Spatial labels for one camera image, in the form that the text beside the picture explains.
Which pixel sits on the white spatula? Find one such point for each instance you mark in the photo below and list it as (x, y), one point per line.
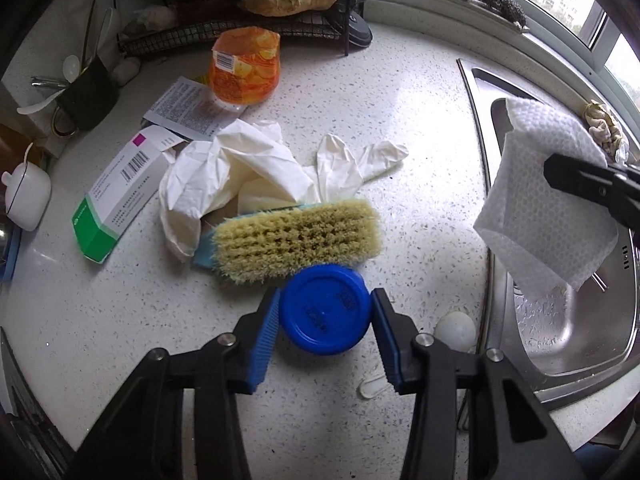
(107, 27)

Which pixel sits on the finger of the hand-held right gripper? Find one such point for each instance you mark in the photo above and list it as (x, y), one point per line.
(575, 177)

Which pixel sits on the white sugar bowl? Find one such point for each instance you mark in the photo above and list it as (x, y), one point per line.
(25, 192)

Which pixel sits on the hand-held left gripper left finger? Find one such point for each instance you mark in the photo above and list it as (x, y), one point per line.
(265, 340)

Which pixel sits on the metal utensils in cup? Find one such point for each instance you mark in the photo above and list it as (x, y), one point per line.
(47, 81)

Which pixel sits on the flat white rubber glove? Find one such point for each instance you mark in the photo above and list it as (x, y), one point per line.
(345, 165)

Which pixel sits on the crumpled white rubber glove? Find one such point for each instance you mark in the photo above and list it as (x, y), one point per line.
(210, 175)

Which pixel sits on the orange snack packet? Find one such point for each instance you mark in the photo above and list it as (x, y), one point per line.
(245, 67)

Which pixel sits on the stainless steel sink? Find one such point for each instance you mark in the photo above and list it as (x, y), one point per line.
(565, 320)

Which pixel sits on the white paper towel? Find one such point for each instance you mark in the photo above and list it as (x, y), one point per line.
(540, 195)

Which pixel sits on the beige dish rag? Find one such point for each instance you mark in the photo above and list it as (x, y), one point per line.
(605, 127)

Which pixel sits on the black round disc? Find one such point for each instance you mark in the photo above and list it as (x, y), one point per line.
(357, 25)

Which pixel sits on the scrub brush with pale bristles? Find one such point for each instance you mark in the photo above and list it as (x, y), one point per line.
(295, 237)

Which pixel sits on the wooden chopsticks in cup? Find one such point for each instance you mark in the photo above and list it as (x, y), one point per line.
(89, 30)

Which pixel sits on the white ball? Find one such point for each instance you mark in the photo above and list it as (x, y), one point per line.
(455, 332)

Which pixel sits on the blue plastic jar lid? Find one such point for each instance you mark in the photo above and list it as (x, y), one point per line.
(325, 310)

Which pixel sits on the white plastic spoon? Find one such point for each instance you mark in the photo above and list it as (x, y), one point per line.
(71, 67)

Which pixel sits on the blue tray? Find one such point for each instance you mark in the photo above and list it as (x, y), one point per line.
(10, 255)

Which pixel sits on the green and white medicine box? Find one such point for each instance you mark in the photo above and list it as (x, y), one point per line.
(120, 185)

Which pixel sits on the printed paper leaflet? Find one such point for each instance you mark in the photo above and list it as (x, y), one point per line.
(185, 105)

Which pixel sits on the small clear plastic piece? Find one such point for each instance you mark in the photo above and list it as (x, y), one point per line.
(372, 387)

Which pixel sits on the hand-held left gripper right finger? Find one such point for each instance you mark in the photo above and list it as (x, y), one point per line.
(385, 340)

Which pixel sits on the garlic bulb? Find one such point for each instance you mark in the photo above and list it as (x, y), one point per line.
(147, 17)
(125, 69)

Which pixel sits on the black utensil cup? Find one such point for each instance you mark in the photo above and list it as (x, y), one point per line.
(87, 95)

